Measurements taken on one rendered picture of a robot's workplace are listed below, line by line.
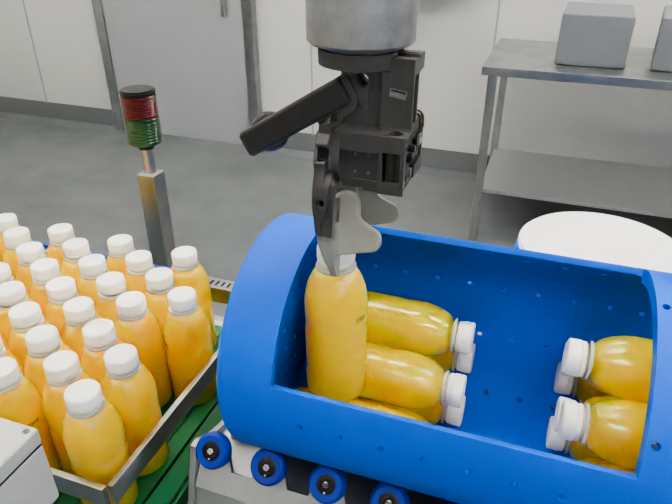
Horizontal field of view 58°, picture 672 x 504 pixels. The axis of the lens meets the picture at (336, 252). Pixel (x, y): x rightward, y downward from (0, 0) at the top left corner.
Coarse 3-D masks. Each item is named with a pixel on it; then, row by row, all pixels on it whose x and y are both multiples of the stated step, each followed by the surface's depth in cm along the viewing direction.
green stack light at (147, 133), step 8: (128, 120) 110; (144, 120) 110; (152, 120) 110; (128, 128) 110; (136, 128) 110; (144, 128) 110; (152, 128) 111; (160, 128) 113; (128, 136) 112; (136, 136) 111; (144, 136) 111; (152, 136) 112; (160, 136) 113; (136, 144) 111; (144, 144) 111; (152, 144) 112
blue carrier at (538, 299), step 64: (256, 256) 65; (384, 256) 81; (448, 256) 76; (512, 256) 70; (256, 320) 62; (512, 320) 80; (576, 320) 77; (640, 320) 74; (256, 384) 62; (512, 384) 80; (320, 448) 63; (384, 448) 59; (448, 448) 57; (512, 448) 55; (640, 448) 52
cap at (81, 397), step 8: (72, 384) 69; (80, 384) 69; (88, 384) 69; (96, 384) 69; (64, 392) 68; (72, 392) 68; (80, 392) 68; (88, 392) 68; (96, 392) 67; (72, 400) 66; (80, 400) 66; (88, 400) 67; (96, 400) 67; (72, 408) 67; (80, 408) 67; (88, 408) 67
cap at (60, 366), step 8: (56, 352) 73; (64, 352) 73; (72, 352) 73; (48, 360) 72; (56, 360) 72; (64, 360) 72; (72, 360) 72; (48, 368) 71; (56, 368) 71; (64, 368) 71; (72, 368) 72; (48, 376) 71; (56, 376) 71; (64, 376) 71; (72, 376) 72
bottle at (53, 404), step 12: (84, 372) 75; (48, 384) 73; (60, 384) 72; (48, 396) 72; (60, 396) 72; (48, 408) 72; (60, 408) 72; (48, 420) 73; (60, 420) 73; (60, 432) 74; (60, 444) 75; (60, 456) 76
